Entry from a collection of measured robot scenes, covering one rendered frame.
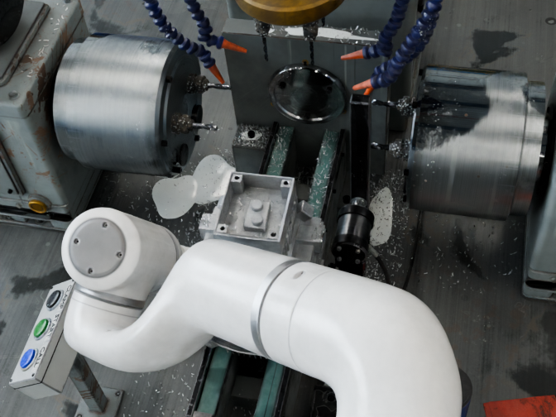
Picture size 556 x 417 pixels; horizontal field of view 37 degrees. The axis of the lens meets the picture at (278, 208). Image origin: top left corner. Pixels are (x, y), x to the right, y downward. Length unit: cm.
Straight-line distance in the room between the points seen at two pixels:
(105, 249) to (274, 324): 24
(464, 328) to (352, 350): 91
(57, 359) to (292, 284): 63
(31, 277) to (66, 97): 39
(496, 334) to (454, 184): 31
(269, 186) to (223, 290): 58
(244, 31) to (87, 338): 78
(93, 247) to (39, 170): 75
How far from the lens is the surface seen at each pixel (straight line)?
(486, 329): 153
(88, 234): 86
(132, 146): 145
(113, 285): 85
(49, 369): 124
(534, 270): 151
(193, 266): 76
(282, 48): 150
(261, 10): 126
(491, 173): 134
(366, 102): 122
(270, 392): 133
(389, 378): 61
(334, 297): 65
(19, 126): 151
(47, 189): 163
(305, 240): 128
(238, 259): 73
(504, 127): 134
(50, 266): 168
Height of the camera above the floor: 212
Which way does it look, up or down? 53 degrees down
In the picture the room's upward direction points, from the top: 7 degrees counter-clockwise
